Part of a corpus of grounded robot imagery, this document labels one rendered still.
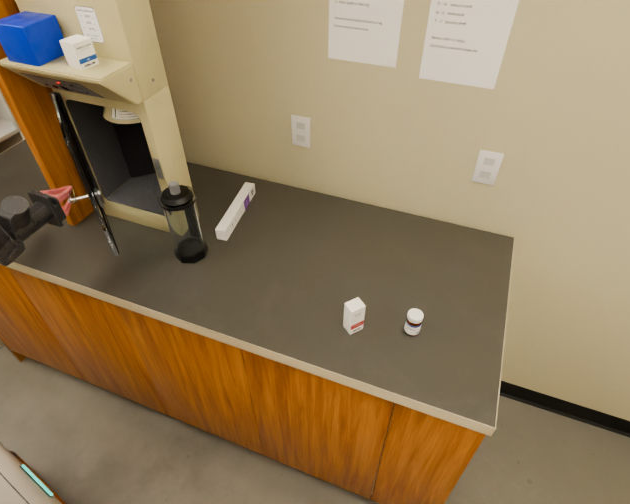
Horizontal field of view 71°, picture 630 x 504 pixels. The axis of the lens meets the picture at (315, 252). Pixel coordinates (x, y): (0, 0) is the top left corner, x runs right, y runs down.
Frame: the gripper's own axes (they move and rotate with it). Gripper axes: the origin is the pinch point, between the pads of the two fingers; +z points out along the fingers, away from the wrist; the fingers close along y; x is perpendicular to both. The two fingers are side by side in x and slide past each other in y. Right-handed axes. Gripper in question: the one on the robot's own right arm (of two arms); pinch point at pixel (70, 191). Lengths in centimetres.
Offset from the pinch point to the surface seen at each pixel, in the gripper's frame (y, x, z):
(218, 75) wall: 11, -13, 61
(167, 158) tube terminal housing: 2.2, -18.0, 21.1
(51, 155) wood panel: 0.0, 19.0, 12.2
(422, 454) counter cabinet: -57, -110, -9
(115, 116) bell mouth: 13.6, -4.5, 19.9
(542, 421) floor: -120, -162, 53
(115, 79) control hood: 29.7, -18.0, 11.3
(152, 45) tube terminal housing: 32.4, -17.9, 26.8
